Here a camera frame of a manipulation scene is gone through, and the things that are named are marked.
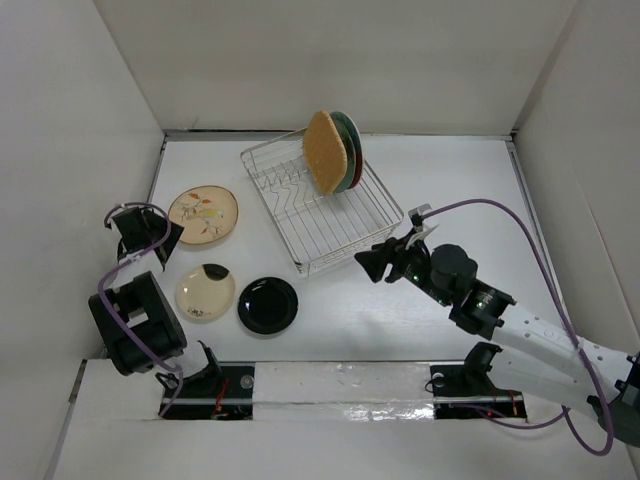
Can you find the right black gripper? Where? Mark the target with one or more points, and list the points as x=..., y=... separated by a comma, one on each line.
x=375, y=260

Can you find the silver wire dish rack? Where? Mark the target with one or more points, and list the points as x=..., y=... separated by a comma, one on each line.
x=318, y=230

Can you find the light green flower plate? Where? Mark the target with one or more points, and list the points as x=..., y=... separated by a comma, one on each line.
x=347, y=179

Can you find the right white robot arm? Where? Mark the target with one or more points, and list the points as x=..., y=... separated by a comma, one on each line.
x=519, y=350

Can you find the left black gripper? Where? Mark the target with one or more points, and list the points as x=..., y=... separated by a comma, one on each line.
x=174, y=235

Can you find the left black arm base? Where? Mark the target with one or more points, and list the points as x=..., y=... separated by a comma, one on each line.
x=205, y=396

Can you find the square woven bamboo tray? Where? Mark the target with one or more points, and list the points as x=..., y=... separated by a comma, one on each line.
x=325, y=152

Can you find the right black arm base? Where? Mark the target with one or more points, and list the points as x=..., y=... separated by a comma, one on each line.
x=460, y=395

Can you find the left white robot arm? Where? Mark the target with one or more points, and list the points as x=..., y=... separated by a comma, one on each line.
x=139, y=329

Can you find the black round plate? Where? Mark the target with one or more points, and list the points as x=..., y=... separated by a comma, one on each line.
x=267, y=306

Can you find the plain beige plate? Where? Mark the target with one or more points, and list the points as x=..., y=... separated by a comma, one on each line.
x=205, y=293

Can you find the red and teal plate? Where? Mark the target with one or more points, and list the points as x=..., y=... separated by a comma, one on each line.
x=356, y=138

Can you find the beige bird pattern plate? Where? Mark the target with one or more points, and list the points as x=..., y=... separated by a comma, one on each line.
x=206, y=213

